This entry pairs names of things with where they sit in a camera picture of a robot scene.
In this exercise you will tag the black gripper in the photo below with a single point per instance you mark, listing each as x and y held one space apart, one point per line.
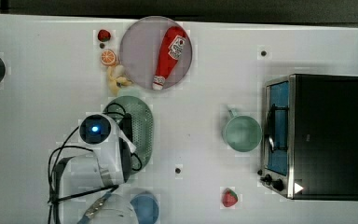
125 126

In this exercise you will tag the green plastic strainer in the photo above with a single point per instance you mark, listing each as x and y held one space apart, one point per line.
142 127

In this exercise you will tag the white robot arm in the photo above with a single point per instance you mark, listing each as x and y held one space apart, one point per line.
105 164

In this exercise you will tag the toy peeled banana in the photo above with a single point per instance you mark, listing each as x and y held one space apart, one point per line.
116 78

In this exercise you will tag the toy orange slice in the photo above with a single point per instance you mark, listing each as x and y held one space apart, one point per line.
108 58

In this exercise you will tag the grey round plate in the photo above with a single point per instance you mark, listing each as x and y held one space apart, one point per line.
139 50

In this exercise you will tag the blue bowl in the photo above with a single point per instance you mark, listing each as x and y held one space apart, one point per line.
146 208

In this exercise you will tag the small red toy strawberry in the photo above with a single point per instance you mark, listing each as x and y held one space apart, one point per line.
103 36

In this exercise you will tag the red plush ketchup bottle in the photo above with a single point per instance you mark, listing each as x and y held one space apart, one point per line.
170 52

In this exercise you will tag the green mug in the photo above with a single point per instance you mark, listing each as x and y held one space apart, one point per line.
242 133

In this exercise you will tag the large plush strawberry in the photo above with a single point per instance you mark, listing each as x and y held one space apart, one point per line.
229 198

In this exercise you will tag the black toaster oven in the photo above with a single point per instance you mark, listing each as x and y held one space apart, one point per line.
310 137

